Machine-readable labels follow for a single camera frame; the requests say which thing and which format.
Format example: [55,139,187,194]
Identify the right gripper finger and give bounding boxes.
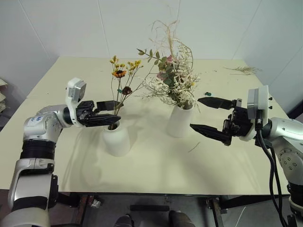
[197,96,238,110]
[189,123,232,146]

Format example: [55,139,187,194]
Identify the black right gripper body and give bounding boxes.
[222,98,253,143]

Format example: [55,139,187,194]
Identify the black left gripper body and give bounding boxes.
[75,100,100,129]

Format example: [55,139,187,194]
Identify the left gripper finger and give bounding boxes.
[94,114,122,127]
[96,100,122,111]

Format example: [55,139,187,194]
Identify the yellow sunflower bouquet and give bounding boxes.
[109,55,144,130]

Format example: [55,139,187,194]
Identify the large dried white pink bouquet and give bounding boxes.
[135,19,201,111]

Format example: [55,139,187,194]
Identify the single dry stem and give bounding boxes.
[187,141,201,153]

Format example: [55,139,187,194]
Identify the white rounded bottle vase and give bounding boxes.
[102,115,132,157]

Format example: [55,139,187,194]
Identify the white tapered vase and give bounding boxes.
[165,105,194,138]

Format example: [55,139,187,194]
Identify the loose dried grass sprigs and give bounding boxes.
[223,66,263,77]

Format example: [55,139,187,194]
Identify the rusty metal table leg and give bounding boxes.
[76,193,90,226]
[207,198,224,227]

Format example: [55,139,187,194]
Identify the beige crumpled bags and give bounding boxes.
[0,77,9,114]

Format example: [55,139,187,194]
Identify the dark rounded shape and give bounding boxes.
[168,210,193,227]
[115,213,133,227]

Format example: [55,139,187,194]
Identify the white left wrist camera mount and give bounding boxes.
[65,77,87,127]

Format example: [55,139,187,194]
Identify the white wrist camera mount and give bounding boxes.
[239,85,272,142]
[65,77,87,127]

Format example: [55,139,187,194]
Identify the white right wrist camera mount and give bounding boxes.
[239,85,272,142]

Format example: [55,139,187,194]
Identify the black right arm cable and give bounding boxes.
[254,115,288,227]

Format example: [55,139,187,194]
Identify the black metal table frame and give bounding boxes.
[56,191,291,227]

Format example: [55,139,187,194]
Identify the thin white cord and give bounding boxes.
[236,206,247,227]

